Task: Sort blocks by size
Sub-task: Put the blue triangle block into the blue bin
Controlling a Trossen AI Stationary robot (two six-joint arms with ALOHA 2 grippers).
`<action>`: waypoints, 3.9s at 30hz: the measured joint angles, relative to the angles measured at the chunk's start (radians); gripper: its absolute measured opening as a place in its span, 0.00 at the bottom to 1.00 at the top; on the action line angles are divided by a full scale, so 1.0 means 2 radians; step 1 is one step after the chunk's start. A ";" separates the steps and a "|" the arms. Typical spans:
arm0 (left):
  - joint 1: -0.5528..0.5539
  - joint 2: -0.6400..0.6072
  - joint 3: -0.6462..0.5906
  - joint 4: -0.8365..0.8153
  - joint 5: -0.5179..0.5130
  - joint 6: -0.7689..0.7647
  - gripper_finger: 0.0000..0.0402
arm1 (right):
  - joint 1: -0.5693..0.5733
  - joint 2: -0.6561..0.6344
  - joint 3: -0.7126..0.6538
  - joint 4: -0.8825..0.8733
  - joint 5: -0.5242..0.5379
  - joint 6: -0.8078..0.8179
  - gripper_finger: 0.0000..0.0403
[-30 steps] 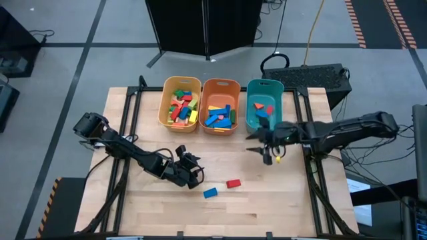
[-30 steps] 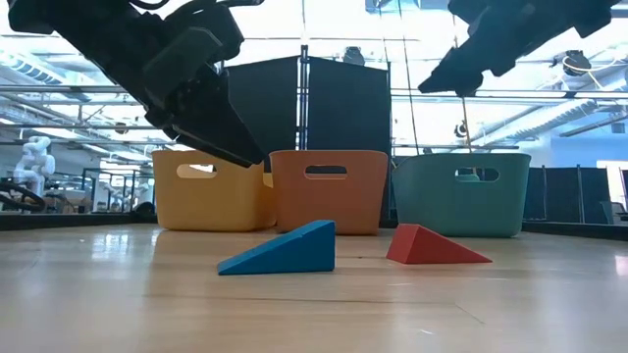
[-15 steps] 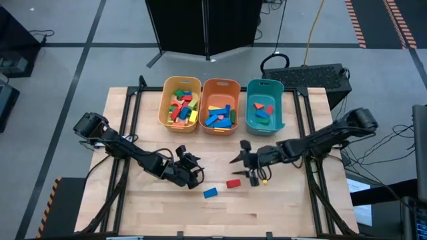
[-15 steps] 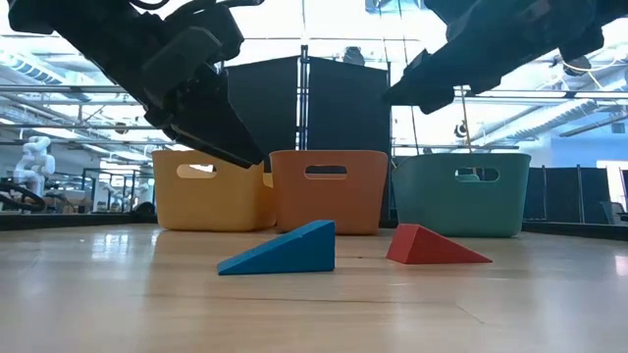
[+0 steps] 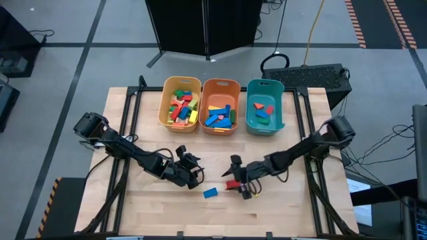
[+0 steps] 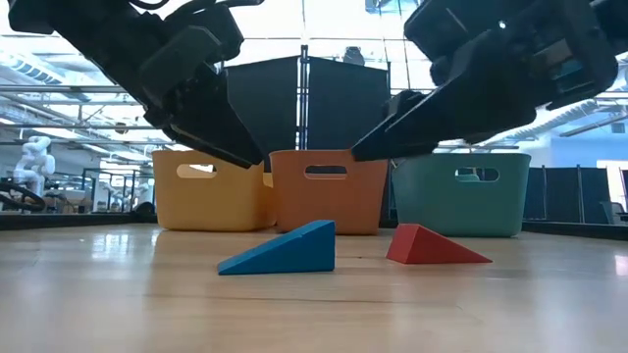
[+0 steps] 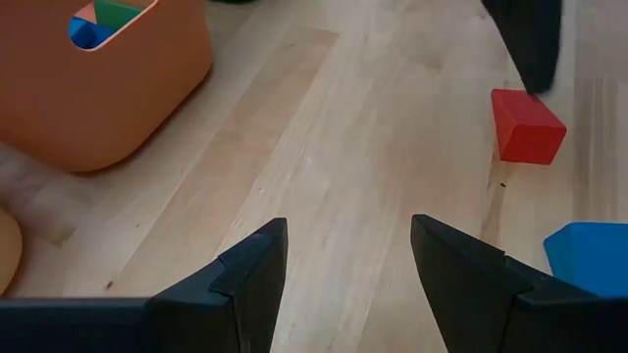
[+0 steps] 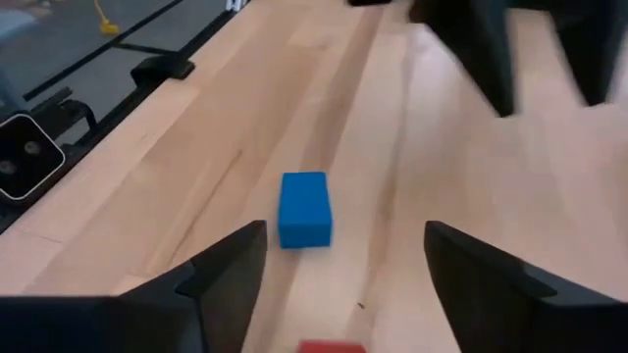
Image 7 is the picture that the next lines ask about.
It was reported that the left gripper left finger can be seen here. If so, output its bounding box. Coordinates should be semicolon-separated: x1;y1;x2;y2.
149;218;289;353

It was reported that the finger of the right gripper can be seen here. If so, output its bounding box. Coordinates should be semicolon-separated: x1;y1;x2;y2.
480;0;564;95

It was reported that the blue rectangular block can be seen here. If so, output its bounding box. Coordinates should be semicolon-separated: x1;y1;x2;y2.
68;16;117;50

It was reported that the blue triangle block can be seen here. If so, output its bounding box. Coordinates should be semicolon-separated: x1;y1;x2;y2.
543;222;628;299

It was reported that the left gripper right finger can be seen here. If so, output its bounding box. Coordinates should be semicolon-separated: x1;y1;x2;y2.
410;214;598;353

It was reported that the green rectangular block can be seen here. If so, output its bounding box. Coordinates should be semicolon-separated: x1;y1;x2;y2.
93;0;146;31

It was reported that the red triangle block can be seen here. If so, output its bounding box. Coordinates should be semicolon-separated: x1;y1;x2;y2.
491;88;568;166

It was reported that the yellow plastic bin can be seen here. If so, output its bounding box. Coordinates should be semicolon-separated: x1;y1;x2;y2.
0;208;24;295

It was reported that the orange plastic bin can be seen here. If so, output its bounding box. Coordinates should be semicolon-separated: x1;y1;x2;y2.
0;0;215;174

